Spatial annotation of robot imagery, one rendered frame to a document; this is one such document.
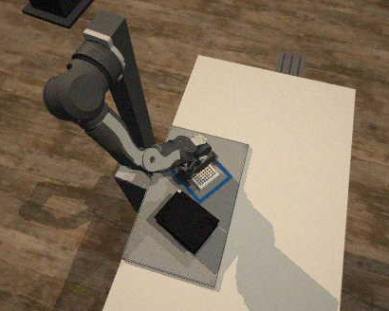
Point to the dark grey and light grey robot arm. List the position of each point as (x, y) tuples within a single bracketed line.
[(78, 95)]

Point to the blue tape outline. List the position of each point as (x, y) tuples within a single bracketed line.
[(199, 201)]

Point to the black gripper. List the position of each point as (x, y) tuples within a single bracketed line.
[(196, 166)]

